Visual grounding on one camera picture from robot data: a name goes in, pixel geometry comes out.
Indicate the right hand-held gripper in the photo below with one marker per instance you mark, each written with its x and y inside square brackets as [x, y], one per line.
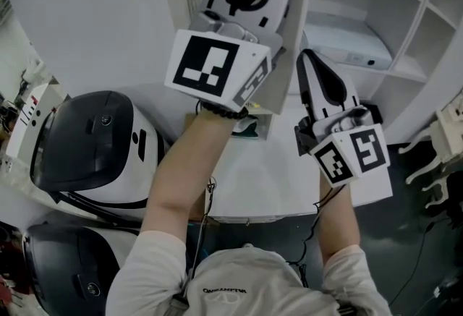
[354, 155]

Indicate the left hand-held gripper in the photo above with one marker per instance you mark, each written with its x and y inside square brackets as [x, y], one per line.
[202, 61]

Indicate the person's left forearm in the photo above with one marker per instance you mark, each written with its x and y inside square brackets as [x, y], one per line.
[181, 170]

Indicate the person's right forearm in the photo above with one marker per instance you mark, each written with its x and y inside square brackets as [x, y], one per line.
[338, 220]

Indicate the white bar-shaped device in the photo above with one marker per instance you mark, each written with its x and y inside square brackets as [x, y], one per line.
[347, 39]

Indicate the green and white ornament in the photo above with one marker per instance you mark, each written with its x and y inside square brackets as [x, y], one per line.
[246, 128]

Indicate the white dressing table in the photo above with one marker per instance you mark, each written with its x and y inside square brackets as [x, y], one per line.
[446, 126]

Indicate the person's white shirt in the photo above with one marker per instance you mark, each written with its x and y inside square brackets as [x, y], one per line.
[253, 278]

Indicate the white robot with black visor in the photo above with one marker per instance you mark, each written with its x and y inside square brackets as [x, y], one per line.
[90, 141]
[72, 271]

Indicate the white box with red mark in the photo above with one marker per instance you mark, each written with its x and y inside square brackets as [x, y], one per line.
[29, 126]

